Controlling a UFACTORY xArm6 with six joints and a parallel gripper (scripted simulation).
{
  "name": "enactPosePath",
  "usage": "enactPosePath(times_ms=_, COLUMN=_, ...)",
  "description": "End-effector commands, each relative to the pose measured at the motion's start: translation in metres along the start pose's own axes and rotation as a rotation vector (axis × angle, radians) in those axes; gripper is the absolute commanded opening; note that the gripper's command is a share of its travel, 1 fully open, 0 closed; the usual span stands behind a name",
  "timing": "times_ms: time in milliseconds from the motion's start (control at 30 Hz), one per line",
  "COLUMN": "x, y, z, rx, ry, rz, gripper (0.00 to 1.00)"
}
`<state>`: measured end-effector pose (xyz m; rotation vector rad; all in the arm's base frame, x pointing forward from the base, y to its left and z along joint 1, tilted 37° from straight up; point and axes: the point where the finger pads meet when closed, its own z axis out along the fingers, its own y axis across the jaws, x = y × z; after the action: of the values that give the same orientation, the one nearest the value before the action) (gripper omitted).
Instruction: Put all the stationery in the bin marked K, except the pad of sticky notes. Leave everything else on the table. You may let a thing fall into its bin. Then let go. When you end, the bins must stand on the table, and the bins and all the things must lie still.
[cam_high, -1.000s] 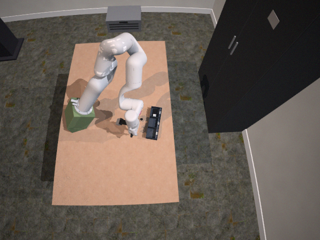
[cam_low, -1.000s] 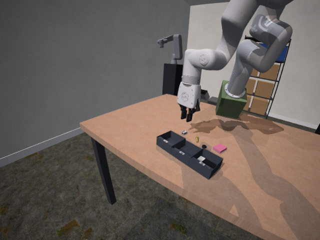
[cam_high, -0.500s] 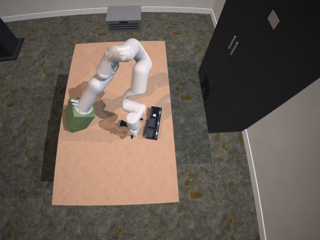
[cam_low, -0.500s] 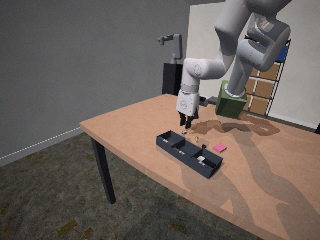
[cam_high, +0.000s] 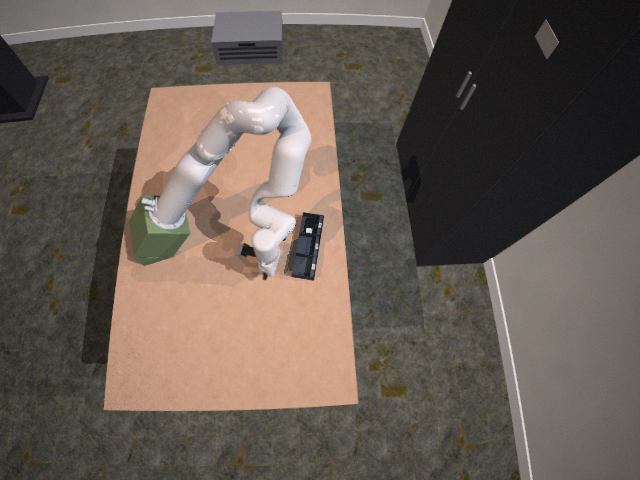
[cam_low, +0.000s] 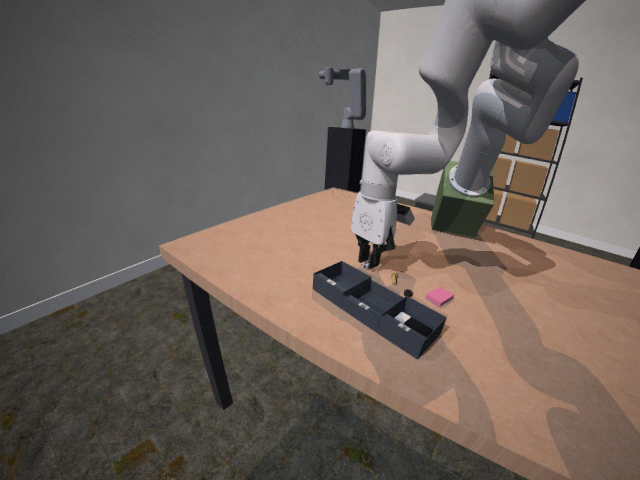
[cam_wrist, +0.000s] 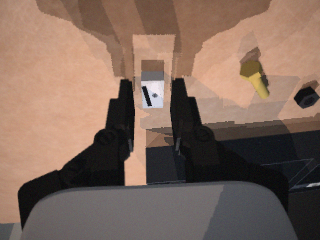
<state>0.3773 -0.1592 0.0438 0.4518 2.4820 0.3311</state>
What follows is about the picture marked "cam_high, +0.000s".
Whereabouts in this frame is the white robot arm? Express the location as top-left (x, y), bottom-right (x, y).
top-left (141, 86), bottom-right (312, 267)

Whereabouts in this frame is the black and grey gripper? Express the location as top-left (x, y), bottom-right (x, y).
top-left (258, 246), bottom-right (280, 280)

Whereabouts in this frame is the dark grey rack of bins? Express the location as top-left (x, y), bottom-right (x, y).
top-left (292, 212), bottom-right (324, 280)

